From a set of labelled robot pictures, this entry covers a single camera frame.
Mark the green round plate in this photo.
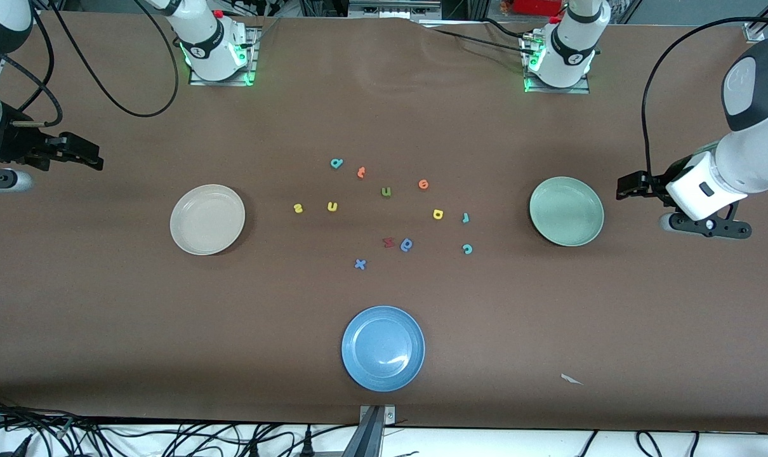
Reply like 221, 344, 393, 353
529, 176, 605, 247

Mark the brown table cover sheet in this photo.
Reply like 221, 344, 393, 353
0, 10, 768, 432

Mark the beige round plate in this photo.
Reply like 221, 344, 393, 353
170, 184, 246, 256

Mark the red box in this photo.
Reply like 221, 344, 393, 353
514, 0, 564, 17

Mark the blue round plate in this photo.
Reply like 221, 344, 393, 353
341, 306, 426, 392

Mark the grey metal box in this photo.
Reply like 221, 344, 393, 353
348, 0, 443, 20

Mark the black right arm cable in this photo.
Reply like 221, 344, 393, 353
46, 0, 180, 119
0, 38, 63, 128

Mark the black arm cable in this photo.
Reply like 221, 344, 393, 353
46, 0, 180, 119
641, 14, 768, 191
0, 38, 63, 128

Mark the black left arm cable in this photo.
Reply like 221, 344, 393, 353
641, 14, 768, 191

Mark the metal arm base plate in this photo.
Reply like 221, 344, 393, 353
189, 27, 259, 86
520, 35, 591, 95

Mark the black base cable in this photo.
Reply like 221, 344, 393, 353
416, 16, 550, 55

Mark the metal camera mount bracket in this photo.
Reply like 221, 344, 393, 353
343, 405, 396, 457

